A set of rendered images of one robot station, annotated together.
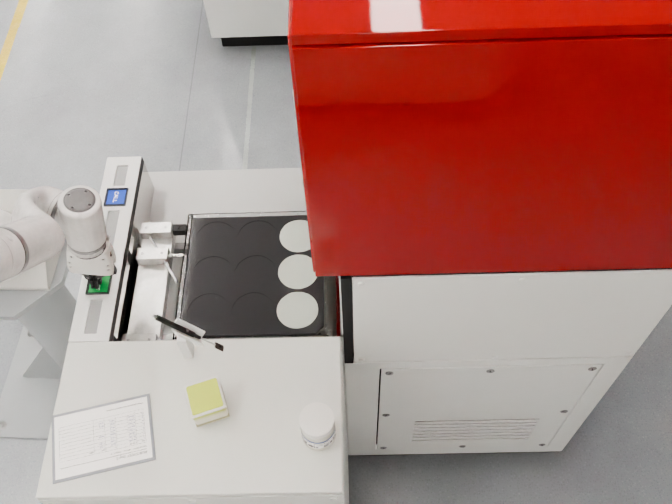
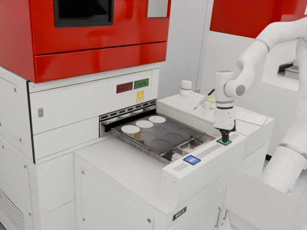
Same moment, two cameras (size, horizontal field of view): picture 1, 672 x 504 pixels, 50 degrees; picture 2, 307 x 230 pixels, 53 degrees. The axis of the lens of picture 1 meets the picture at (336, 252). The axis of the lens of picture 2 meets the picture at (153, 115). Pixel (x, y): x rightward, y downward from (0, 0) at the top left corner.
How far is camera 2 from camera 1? 2.54 m
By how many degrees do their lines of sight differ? 94
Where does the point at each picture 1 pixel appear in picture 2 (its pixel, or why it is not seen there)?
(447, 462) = not seen: hidden behind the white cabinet
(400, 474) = not seen: hidden behind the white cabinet
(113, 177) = (185, 168)
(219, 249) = (162, 141)
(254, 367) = (187, 107)
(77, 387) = (249, 127)
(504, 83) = not seen: outside the picture
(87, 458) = (254, 116)
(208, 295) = (181, 134)
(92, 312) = (232, 138)
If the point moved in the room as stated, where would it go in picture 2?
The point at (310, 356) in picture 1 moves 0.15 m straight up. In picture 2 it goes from (170, 101) to (172, 78)
